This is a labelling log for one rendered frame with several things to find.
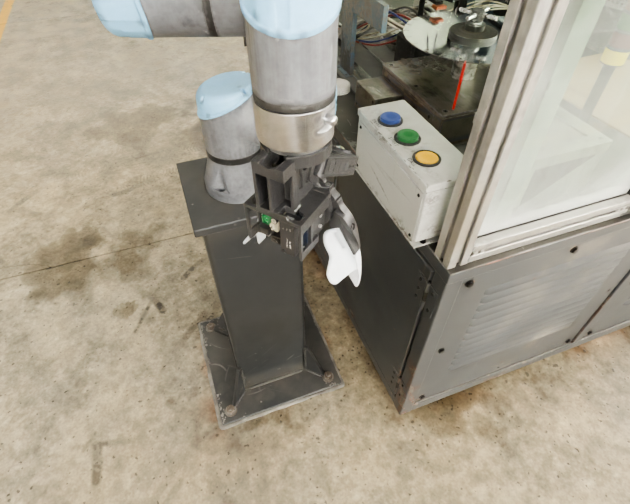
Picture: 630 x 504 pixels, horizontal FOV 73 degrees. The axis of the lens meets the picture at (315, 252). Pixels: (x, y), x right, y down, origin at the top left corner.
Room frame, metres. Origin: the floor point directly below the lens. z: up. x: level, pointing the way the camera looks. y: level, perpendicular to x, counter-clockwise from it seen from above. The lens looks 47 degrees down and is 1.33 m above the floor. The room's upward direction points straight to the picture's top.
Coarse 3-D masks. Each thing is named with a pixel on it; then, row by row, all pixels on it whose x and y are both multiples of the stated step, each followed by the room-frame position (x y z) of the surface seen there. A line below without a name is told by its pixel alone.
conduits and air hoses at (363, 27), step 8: (488, 0) 1.33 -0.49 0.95; (392, 8) 1.39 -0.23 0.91; (400, 8) 1.34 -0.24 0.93; (408, 8) 1.33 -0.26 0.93; (416, 8) 1.36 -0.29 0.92; (424, 8) 1.35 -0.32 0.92; (432, 8) 1.34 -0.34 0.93; (496, 8) 1.31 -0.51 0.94; (504, 8) 1.31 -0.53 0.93; (392, 16) 1.37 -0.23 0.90; (400, 16) 1.35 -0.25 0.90; (408, 16) 1.34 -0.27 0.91; (416, 16) 1.34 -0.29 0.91; (360, 24) 1.41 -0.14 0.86; (368, 24) 1.36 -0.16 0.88; (392, 24) 1.32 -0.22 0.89; (400, 24) 1.30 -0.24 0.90; (360, 32) 1.43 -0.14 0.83; (368, 32) 1.52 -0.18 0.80; (376, 32) 1.52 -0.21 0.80; (360, 40) 1.55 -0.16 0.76; (376, 40) 1.50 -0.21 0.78
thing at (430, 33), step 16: (432, 16) 1.20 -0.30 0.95; (448, 16) 1.20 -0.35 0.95; (464, 16) 1.20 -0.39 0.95; (416, 32) 1.09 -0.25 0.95; (432, 32) 1.09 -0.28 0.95; (448, 32) 1.09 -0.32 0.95; (432, 48) 0.99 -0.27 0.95; (448, 48) 0.99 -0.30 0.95; (464, 48) 0.99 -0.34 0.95; (480, 48) 0.99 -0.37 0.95
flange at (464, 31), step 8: (456, 24) 1.11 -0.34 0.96; (464, 24) 1.11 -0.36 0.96; (472, 24) 1.07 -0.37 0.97; (456, 32) 1.06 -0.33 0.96; (464, 32) 1.06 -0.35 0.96; (472, 32) 1.06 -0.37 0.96; (480, 32) 1.06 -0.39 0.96; (488, 32) 1.06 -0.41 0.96; (496, 32) 1.06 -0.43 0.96; (464, 40) 1.03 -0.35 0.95; (472, 40) 1.02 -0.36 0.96; (480, 40) 1.02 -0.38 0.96; (488, 40) 1.03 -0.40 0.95
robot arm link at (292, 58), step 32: (256, 0) 0.34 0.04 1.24; (288, 0) 0.33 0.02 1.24; (320, 0) 0.34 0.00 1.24; (256, 32) 0.34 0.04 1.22; (288, 32) 0.33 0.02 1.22; (320, 32) 0.34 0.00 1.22; (256, 64) 0.34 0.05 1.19; (288, 64) 0.33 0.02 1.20; (320, 64) 0.34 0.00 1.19; (256, 96) 0.35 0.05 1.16; (288, 96) 0.33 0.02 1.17; (320, 96) 0.34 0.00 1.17
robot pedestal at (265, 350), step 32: (192, 160) 0.85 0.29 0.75; (192, 192) 0.73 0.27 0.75; (192, 224) 0.63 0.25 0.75; (224, 224) 0.63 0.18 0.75; (224, 256) 0.64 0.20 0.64; (256, 256) 0.66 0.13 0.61; (288, 256) 0.69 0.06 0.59; (224, 288) 0.63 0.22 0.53; (256, 288) 0.66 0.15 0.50; (288, 288) 0.69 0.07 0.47; (224, 320) 0.82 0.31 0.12; (256, 320) 0.65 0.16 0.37; (288, 320) 0.69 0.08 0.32; (224, 352) 0.76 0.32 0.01; (256, 352) 0.65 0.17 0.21; (288, 352) 0.68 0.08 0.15; (320, 352) 0.76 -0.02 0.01; (224, 384) 0.64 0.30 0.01; (256, 384) 0.64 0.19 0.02; (288, 384) 0.64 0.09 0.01; (320, 384) 0.64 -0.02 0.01; (224, 416) 0.54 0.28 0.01
